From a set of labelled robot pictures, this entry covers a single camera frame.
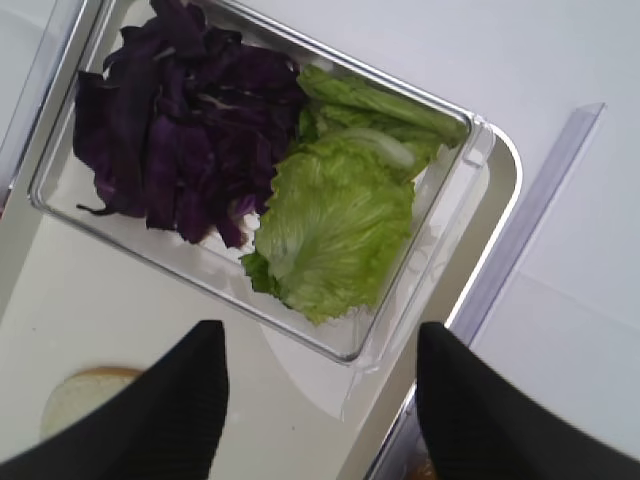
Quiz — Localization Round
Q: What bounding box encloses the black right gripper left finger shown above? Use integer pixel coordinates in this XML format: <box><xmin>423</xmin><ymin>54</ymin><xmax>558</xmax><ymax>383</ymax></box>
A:
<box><xmin>1</xmin><ymin>320</ymin><xmax>229</xmax><ymax>479</ymax></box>

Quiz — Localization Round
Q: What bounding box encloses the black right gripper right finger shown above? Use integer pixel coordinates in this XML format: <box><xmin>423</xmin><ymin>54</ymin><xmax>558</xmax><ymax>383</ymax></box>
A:
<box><xmin>416</xmin><ymin>322</ymin><xmax>639</xmax><ymax>479</ymax></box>

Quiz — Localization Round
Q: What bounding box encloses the green lettuce leaf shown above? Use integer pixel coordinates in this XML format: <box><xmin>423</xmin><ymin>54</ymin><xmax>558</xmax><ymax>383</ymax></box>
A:
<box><xmin>241</xmin><ymin>127</ymin><xmax>441</xmax><ymax>324</ymax></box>

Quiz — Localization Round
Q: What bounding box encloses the green lettuce pile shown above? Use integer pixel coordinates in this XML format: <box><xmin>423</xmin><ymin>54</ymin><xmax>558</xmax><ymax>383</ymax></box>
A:
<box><xmin>297</xmin><ymin>65</ymin><xmax>467</xmax><ymax>146</ymax></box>

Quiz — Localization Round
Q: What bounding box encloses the right long clear divider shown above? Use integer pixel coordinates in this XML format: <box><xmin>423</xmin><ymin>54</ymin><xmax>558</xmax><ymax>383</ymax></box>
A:
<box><xmin>366</xmin><ymin>103</ymin><xmax>606</xmax><ymax>479</ymax></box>

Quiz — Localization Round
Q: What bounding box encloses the bottom bun on tray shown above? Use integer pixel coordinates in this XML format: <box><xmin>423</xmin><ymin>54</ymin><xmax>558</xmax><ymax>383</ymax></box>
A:
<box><xmin>40</xmin><ymin>366</ymin><xmax>142</xmax><ymax>440</ymax></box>

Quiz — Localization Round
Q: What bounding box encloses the white metal tray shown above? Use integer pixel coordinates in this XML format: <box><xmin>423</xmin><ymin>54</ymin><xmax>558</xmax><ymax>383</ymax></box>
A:
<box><xmin>1</xmin><ymin>1</ymin><xmax>522</xmax><ymax>479</ymax></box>

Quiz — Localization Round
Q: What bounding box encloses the clear plastic container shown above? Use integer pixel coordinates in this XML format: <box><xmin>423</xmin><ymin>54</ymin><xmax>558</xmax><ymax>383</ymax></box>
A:
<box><xmin>29</xmin><ymin>1</ymin><xmax>495</xmax><ymax>367</ymax></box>

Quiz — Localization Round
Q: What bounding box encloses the shredded purple cabbage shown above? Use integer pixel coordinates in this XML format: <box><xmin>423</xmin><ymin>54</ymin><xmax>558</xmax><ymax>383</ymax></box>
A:
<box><xmin>73</xmin><ymin>1</ymin><xmax>307</xmax><ymax>248</ymax></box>

